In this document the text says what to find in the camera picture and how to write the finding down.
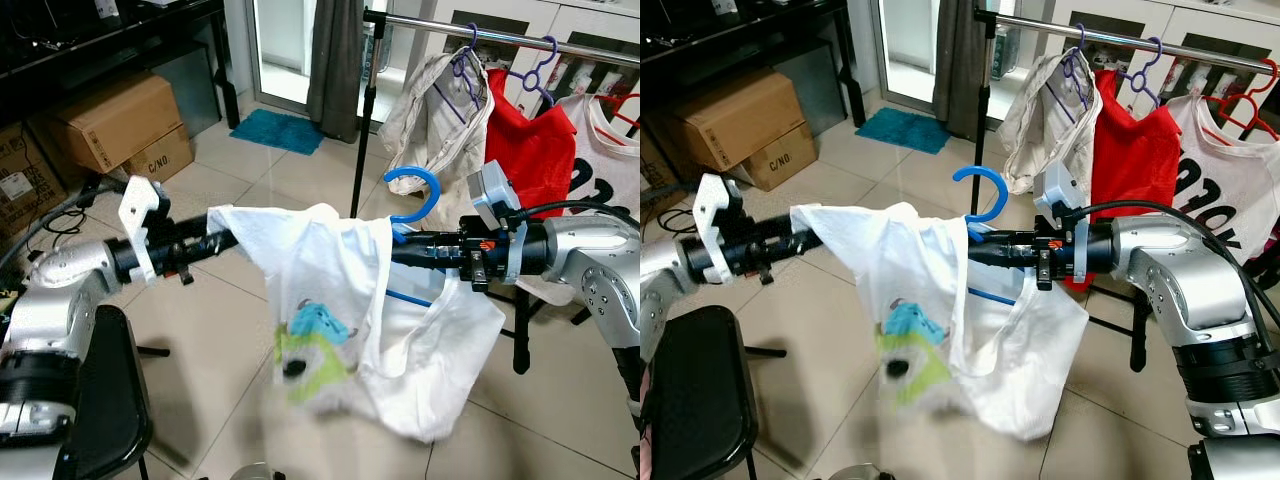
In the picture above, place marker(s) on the large brown cardboard box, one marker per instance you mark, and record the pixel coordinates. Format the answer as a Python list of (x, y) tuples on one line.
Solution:
[(735, 115), (115, 115)]

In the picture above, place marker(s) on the grey curtain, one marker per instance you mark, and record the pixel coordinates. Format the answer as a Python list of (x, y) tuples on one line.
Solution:
[(335, 70), (958, 70)]

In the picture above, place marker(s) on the teal floor mat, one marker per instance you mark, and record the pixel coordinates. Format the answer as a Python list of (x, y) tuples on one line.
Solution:
[(902, 132), (278, 132)]

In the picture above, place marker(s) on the cardboard box with white labels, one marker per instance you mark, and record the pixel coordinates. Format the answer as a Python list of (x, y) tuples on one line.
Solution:
[(25, 185)]

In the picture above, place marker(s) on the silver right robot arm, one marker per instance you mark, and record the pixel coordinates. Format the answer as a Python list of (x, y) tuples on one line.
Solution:
[(585, 255), (1170, 270)]

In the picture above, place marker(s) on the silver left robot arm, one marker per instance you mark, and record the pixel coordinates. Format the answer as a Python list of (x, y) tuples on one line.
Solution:
[(60, 275), (665, 270)]

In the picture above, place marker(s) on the silver clothes rack rail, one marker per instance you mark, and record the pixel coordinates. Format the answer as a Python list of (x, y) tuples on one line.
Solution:
[(500, 38), (1130, 42)]

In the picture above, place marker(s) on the black clothes rack base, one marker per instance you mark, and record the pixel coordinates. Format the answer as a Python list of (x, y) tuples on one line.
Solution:
[(521, 340), (1137, 340)]

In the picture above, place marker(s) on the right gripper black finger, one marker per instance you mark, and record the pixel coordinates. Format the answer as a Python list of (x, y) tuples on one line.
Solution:
[(1005, 257), (430, 257), (430, 240), (1005, 240)]

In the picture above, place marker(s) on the white T-shirt with monster print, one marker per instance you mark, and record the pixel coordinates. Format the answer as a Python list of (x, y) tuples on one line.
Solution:
[(900, 270), (330, 270)]

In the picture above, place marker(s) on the purple plastic hanger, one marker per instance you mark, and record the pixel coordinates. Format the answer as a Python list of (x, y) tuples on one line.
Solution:
[(540, 75), (472, 40), (1085, 40), (1150, 75)]

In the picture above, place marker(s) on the black desk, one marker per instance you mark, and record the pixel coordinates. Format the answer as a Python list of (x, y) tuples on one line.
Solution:
[(120, 30), (740, 30)]

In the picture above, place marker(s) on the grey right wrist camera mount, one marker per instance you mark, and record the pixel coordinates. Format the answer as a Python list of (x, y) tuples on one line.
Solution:
[(1060, 190), (490, 190)]

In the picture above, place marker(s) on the black chair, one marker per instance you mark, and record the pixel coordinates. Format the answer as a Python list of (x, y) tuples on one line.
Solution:
[(700, 390), (105, 390)]

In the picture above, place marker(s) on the grey metal panel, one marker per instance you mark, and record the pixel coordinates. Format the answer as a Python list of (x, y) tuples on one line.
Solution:
[(810, 90), (190, 90)]

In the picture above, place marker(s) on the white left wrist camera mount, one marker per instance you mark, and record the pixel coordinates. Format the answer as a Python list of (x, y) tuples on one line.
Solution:
[(140, 215), (715, 225)]

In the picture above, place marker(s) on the sliding glass door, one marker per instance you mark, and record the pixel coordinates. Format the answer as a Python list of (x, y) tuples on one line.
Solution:
[(280, 45), (905, 45)]

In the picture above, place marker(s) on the white garment with black letters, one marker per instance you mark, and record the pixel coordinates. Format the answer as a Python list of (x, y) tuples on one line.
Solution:
[(1220, 180), (600, 170)]

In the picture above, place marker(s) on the beige patterned garment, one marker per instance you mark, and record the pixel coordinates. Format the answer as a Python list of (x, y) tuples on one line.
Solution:
[(1050, 130), (435, 140)]

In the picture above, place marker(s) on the cardboard box with black print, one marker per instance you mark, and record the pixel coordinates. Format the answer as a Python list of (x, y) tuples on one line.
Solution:
[(785, 155), (160, 155)]

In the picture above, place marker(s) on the blue plastic hanger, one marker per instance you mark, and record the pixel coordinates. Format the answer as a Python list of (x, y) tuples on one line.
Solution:
[(978, 170), (410, 170)]

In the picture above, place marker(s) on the red T-shirt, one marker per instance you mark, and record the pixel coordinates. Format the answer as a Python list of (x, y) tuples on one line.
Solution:
[(530, 150), (1135, 160)]

